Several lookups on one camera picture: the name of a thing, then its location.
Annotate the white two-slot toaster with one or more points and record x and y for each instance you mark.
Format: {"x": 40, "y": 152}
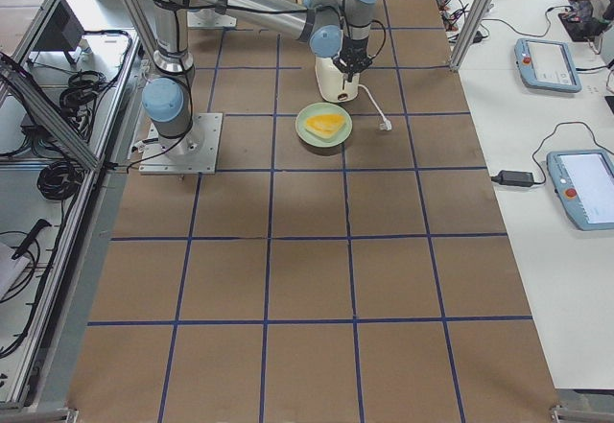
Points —
{"x": 334, "y": 86}

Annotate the light green plate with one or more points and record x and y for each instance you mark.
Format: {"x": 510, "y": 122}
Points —
{"x": 322, "y": 108}

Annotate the blue teach pendant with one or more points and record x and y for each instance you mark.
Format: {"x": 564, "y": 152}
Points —
{"x": 583, "y": 182}
{"x": 546, "y": 65}

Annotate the lower blue teach pendant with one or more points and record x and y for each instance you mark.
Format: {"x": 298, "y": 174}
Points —
{"x": 583, "y": 182}

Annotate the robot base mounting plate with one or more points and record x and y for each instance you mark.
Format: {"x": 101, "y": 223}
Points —
{"x": 196, "y": 153}

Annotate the triangular toasted bread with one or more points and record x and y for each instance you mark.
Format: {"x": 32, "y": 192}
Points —
{"x": 324, "y": 126}

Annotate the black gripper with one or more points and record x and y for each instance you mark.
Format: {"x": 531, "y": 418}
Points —
{"x": 354, "y": 51}

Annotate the upper blue teach pendant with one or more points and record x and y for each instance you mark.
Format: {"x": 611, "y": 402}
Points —
{"x": 546, "y": 65}

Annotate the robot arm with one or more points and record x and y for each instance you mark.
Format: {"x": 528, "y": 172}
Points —
{"x": 337, "y": 32}

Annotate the black power adapter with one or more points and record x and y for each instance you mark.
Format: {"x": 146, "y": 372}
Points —
{"x": 514, "y": 178}

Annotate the aluminium frame post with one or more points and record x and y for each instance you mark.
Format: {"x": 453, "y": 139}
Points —
{"x": 467, "y": 33}

